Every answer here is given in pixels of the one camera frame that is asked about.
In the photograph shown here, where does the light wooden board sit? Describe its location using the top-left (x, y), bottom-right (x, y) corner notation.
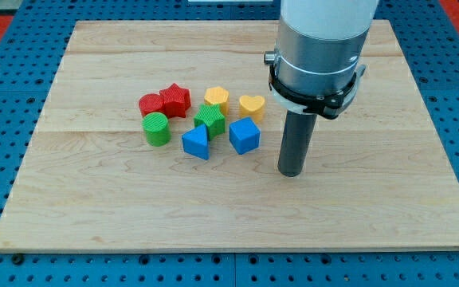
top-left (0, 20), bottom-right (459, 254)

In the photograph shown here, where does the yellow heart block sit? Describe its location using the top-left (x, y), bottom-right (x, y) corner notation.
top-left (239, 95), bottom-right (266, 124)

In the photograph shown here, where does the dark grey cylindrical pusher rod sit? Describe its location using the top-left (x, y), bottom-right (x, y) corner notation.
top-left (277, 111), bottom-right (317, 177)

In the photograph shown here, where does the green star block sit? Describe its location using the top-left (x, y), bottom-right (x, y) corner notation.
top-left (194, 104), bottom-right (226, 141)

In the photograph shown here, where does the red star block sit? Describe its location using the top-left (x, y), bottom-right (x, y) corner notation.
top-left (159, 83), bottom-right (191, 118)

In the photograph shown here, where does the yellow hexagon block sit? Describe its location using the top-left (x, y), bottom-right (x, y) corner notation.
top-left (204, 86), bottom-right (230, 116)

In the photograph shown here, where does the green cylinder block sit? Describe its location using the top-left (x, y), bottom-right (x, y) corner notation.
top-left (142, 112), bottom-right (171, 147)

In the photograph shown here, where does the blue triangle block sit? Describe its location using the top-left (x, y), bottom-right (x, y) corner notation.
top-left (182, 124), bottom-right (210, 160)

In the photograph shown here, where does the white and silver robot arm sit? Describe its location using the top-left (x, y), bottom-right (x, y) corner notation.
top-left (264, 0), bottom-right (379, 120)

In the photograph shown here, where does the red cylinder block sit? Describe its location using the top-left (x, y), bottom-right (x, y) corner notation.
top-left (138, 93), bottom-right (164, 117)

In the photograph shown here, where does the blue cube block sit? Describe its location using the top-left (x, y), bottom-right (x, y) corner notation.
top-left (229, 117), bottom-right (261, 155)

